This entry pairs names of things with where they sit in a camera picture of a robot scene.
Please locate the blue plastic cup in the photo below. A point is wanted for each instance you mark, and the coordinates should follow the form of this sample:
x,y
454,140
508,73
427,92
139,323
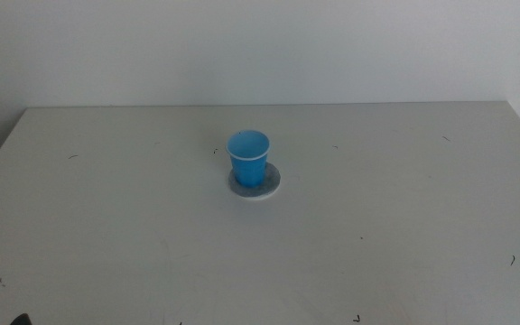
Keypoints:
x,y
247,162

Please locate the round grey cup mat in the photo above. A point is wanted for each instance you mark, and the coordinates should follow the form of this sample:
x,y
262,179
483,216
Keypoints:
x,y
272,180

